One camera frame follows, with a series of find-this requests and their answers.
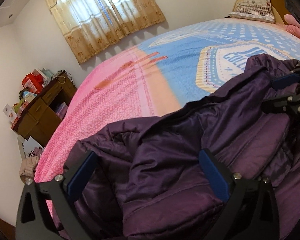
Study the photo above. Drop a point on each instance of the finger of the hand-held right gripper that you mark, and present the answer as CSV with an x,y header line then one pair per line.
x,y
286,80
290,105

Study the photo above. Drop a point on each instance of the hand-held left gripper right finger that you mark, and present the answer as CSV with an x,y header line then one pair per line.
x,y
213,177

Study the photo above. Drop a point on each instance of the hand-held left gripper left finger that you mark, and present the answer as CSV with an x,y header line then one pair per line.
x,y
80,177

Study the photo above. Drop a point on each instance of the purple quilted jacket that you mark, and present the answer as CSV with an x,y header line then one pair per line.
x,y
165,155

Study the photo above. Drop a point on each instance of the pile of beige clothes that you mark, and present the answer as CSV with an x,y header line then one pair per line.
x,y
27,167

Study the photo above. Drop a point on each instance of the pink folded quilt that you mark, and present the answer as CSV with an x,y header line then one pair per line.
x,y
293,27

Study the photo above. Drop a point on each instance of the white paper bag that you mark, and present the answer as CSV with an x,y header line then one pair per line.
x,y
31,147

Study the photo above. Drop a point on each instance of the purple box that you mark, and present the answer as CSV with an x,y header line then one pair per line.
x,y
62,109

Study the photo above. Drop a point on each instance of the brown wooden desk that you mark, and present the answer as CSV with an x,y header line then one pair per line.
x,y
37,115

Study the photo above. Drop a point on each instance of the patterned grey pillow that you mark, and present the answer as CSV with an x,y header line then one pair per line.
x,y
252,7

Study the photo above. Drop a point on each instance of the flat red box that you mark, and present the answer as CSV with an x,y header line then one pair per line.
x,y
15,125

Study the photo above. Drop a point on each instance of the pink and blue printed bedspread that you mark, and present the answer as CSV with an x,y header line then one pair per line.
x,y
115,92

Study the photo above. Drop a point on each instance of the green cloth item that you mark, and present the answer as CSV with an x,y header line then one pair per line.
x,y
22,104

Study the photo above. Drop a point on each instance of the white printed card box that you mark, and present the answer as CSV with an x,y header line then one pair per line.
x,y
10,112

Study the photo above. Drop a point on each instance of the red gift bag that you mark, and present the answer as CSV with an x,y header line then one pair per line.
x,y
31,82

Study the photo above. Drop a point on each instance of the light blue bag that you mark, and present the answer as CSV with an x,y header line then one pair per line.
x,y
47,73

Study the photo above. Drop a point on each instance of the beige floral window curtain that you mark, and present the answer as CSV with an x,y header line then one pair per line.
x,y
102,25

